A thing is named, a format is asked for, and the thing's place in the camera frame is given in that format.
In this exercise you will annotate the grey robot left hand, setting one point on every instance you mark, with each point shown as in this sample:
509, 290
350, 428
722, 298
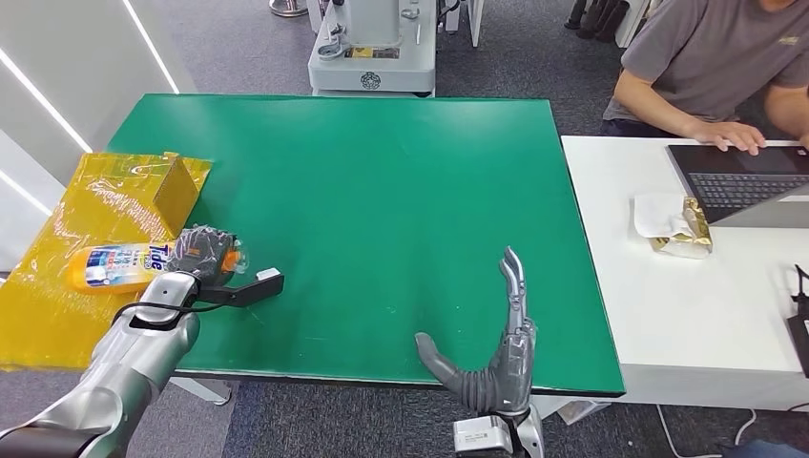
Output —
199, 253

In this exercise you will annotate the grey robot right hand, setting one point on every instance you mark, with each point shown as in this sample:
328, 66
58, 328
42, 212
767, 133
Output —
505, 379

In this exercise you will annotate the person's right hand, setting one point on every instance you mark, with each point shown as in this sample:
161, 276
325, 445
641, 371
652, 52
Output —
727, 134

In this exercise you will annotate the orange detergent bottle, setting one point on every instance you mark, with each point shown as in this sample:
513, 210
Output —
114, 265

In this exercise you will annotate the person's left forearm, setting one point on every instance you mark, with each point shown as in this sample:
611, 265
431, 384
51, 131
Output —
790, 110

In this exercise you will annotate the person's right forearm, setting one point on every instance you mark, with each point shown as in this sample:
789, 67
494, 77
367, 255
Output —
651, 104

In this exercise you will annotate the white robot base machine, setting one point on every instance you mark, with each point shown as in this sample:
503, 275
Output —
373, 60

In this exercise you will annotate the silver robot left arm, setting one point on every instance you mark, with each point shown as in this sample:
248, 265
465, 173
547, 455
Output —
139, 354

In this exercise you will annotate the dark grey laptop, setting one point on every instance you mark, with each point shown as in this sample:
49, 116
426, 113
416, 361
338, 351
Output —
739, 180

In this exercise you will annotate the person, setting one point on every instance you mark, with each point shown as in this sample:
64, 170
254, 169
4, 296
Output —
701, 57

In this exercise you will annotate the white table leg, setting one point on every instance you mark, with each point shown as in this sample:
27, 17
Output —
581, 409
205, 389

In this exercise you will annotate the gold tissue pack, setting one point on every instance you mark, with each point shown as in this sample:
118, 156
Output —
692, 237

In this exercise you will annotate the white paper napkin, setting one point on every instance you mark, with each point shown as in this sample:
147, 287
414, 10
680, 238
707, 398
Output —
654, 215

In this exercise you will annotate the yellow foil-wrapped cardboard box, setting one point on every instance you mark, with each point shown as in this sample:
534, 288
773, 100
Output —
76, 202

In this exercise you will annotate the chrome stand base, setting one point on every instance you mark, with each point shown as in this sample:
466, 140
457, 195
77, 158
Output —
287, 7

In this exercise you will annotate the white furniture legs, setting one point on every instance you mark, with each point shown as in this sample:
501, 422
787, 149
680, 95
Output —
474, 19

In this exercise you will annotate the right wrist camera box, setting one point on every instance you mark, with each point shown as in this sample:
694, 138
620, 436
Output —
483, 435

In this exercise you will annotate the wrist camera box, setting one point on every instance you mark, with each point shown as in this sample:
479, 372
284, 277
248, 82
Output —
483, 435
253, 292

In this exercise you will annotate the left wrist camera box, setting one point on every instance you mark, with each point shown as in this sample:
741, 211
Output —
253, 292

